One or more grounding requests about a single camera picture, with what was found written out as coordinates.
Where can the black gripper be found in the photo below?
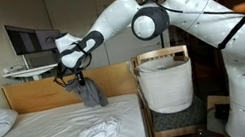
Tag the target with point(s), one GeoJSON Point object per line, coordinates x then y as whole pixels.
{"type": "Point", "coordinates": [78, 75]}

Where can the grey garment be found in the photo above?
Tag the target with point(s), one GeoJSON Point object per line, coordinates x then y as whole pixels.
{"type": "Point", "coordinates": [91, 94]}

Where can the cream white cloth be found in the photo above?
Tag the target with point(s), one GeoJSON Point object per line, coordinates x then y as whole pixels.
{"type": "Point", "coordinates": [156, 68]}

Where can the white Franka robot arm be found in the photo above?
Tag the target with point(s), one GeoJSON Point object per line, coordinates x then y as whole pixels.
{"type": "Point", "coordinates": [187, 16]}

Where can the white woven laundry basket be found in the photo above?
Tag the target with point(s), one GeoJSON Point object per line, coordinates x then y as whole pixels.
{"type": "Point", "coordinates": [166, 87]}

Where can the grey desktop box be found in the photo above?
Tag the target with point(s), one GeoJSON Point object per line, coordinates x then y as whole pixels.
{"type": "Point", "coordinates": [38, 59]}

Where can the white desk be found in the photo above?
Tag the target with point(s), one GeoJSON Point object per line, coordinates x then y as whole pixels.
{"type": "Point", "coordinates": [28, 72]}

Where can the wide black monitor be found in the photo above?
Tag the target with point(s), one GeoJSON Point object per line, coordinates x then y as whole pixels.
{"type": "Point", "coordinates": [29, 40]}

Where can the white closet door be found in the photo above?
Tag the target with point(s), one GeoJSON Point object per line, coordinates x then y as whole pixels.
{"type": "Point", "coordinates": [71, 9]}

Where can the wooden chair green cushion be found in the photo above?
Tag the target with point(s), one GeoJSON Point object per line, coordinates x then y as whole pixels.
{"type": "Point", "coordinates": [179, 119]}

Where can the small wooden table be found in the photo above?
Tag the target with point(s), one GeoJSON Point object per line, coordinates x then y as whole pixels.
{"type": "Point", "coordinates": [214, 99]}

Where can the small black box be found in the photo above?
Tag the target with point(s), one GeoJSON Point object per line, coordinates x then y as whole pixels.
{"type": "Point", "coordinates": [222, 112]}

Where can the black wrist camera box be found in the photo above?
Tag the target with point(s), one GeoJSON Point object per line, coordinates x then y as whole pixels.
{"type": "Point", "coordinates": [60, 72]}

